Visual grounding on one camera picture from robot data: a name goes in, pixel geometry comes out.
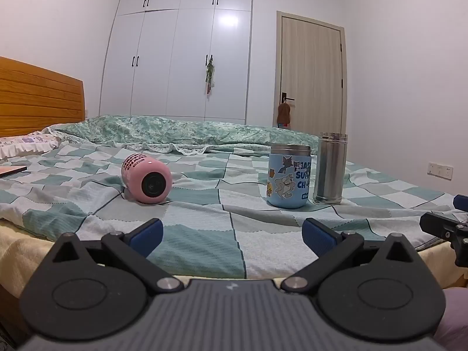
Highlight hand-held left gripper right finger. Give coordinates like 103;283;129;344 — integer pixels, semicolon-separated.
281;218;419;295

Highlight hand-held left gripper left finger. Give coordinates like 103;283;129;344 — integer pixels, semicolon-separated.
51;218;184;295

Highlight pink cup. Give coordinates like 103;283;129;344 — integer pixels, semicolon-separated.
121;154;173;204

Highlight blue cartoon print cup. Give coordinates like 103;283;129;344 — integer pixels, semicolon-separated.
266;145;312;209

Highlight stainless steel cup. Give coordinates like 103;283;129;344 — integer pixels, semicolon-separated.
312;132;349;205

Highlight green checked bedsheet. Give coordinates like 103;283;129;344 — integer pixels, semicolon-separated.
0;141;468;280

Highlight green floral quilt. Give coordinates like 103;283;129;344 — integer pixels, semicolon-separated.
42;115;319;155

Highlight brown hanging bag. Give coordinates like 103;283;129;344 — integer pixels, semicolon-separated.
277;102;293;129

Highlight yellow mattress pad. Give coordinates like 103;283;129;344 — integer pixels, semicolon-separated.
0;223;459;297

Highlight floral pillow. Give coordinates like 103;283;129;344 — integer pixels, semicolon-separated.
0;133;61;159

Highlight light wooden door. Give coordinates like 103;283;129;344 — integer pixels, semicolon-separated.
273;11;347;136

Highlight green hanging ornament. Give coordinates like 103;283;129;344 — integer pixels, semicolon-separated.
204;55;216;96

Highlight white wardrobe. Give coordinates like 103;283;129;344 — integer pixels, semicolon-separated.
99;0;254;125

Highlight wooden bed headboard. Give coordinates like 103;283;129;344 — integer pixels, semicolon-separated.
0;56;86;137

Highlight white wall socket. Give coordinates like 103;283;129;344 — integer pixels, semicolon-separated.
428;161;454;180

